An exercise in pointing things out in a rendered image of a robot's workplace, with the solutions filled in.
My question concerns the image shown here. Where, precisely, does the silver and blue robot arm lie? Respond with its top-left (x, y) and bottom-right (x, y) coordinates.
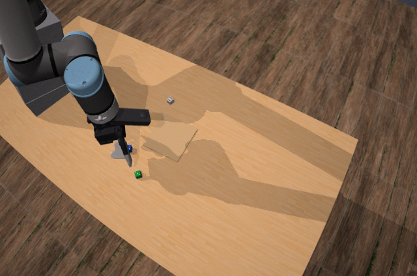
top-left (0, 0), bottom-right (151, 126)

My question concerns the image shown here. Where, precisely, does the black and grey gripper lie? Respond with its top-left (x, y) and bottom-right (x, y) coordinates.
top-left (87, 115), bottom-right (132, 167)

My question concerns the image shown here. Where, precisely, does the green die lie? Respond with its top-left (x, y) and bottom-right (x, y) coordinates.
top-left (134, 170), bottom-right (142, 179)

